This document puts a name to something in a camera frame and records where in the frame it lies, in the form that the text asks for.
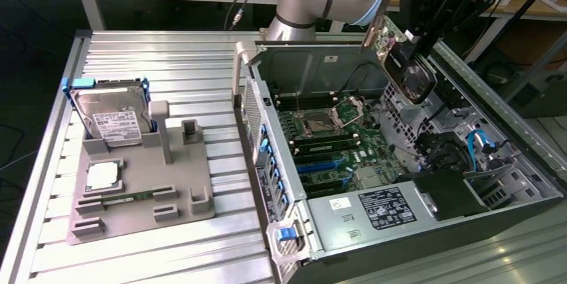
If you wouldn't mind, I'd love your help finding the graphics card with black fan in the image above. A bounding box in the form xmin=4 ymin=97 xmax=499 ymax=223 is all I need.
xmin=360 ymin=15 xmax=439 ymax=106

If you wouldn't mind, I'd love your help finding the black slanted pole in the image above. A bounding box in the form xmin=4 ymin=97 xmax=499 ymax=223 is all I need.
xmin=460 ymin=0 xmax=563 ymax=64

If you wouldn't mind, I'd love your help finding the metal socket cover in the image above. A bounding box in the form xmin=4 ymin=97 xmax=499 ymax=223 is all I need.
xmin=330 ymin=95 xmax=374 ymax=129

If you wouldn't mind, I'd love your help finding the silver metal drive cage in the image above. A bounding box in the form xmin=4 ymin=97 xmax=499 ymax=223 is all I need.
xmin=380 ymin=80 xmax=448 ymax=152

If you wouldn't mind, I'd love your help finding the silver socket locking lever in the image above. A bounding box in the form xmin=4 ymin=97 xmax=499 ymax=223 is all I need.
xmin=294 ymin=87 xmax=307 ymax=114

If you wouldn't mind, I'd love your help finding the CPU socket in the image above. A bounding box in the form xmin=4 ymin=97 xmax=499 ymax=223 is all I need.
xmin=300 ymin=111 xmax=338 ymax=134

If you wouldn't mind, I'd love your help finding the green motherboard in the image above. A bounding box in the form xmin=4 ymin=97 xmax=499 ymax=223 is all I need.
xmin=276 ymin=91 xmax=407 ymax=198

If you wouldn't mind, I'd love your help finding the black RAM stick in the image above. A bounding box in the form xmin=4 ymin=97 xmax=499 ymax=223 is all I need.
xmin=294 ymin=139 xmax=355 ymax=155

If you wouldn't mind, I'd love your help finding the silver chipset heatsink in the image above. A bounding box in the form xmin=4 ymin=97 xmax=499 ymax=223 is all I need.
xmin=356 ymin=168 xmax=391 ymax=189

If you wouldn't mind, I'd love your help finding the blue expansion slot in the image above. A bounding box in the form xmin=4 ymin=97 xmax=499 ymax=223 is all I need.
xmin=296 ymin=160 xmax=342 ymax=175

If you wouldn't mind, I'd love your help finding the black plastic shroud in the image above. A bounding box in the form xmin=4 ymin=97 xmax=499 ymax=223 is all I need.
xmin=396 ymin=173 xmax=491 ymax=222

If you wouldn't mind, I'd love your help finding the grey power supply unit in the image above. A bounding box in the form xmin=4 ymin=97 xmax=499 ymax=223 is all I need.
xmin=304 ymin=180 xmax=439 ymax=253

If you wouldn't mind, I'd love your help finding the open black PC case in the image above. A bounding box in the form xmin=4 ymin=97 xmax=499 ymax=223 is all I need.
xmin=231 ymin=33 xmax=567 ymax=284

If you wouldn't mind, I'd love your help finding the hard disk with blue carrier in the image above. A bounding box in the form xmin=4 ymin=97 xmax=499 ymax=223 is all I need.
xmin=60 ymin=73 xmax=155 ymax=149

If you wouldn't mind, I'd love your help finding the green RAM stick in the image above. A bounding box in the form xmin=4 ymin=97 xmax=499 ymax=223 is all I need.
xmin=100 ymin=190 xmax=156 ymax=204

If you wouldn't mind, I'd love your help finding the silver CPU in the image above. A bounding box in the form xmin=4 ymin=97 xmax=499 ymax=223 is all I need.
xmin=86 ymin=164 xmax=123 ymax=189

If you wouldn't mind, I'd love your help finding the grey plastic parts rack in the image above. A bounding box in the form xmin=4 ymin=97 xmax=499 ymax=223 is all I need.
xmin=64 ymin=100 xmax=218 ymax=247

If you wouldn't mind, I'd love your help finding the blue disk wire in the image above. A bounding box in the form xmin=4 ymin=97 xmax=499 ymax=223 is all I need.
xmin=464 ymin=127 xmax=498 ymax=174

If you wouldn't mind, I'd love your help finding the black wire bundle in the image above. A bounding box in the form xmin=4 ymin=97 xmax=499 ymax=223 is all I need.
xmin=415 ymin=131 xmax=471 ymax=174

